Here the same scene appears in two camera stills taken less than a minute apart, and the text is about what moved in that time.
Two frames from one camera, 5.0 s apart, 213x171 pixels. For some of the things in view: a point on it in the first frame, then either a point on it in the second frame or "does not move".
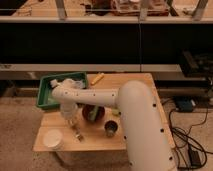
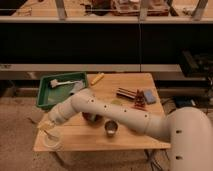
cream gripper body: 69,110 -> 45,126
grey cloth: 81,84 does not move
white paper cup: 53,139 does not move
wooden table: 93,128 does not move
